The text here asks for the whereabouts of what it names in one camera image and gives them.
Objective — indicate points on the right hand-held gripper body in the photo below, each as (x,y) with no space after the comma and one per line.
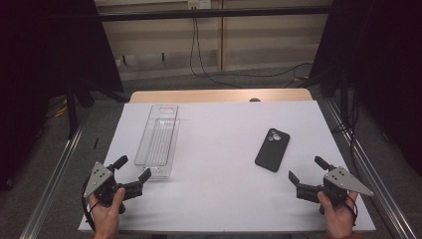
(341,182)

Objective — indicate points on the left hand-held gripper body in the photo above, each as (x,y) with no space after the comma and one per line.
(103,186)

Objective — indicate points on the black phone case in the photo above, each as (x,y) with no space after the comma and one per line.
(271,152)

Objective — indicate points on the person's left hand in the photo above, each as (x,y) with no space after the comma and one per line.
(106,220)

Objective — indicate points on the person's right hand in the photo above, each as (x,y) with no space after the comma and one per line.
(338,220)

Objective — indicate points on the clear plastic packaging tray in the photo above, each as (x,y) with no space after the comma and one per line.
(157,142)

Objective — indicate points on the black stand leg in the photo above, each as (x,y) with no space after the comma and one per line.
(72,113)

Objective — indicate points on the white table mat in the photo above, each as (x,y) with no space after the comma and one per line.
(215,186)

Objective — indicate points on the wooden table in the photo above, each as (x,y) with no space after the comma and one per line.
(199,95)

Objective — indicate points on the black curtain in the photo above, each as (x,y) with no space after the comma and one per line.
(381,66)
(40,66)

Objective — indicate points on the black horizontal bar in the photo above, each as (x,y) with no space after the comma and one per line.
(212,13)

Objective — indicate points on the metal floor rail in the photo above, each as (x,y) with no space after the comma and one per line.
(375,179)
(49,189)

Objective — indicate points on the white wall outlet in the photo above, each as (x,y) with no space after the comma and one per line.
(199,4)

